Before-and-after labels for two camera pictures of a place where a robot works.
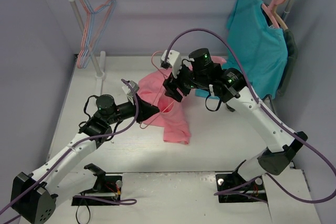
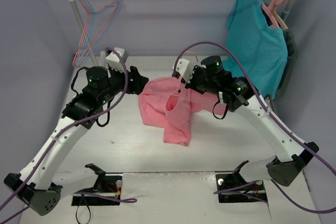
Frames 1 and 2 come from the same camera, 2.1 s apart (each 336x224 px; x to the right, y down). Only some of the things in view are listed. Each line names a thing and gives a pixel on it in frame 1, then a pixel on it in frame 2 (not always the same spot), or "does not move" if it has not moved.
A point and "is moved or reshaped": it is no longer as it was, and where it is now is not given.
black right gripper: x=178 y=85 → x=192 y=85
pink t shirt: x=172 y=115 is moved or reshaped
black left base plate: x=108 y=187 does not move
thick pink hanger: x=275 y=2 does not move
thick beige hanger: x=274 y=9 does not move
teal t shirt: x=262 y=49 does not move
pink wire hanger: x=157 y=92 → x=172 y=93
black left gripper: x=139 y=108 → x=132 y=82
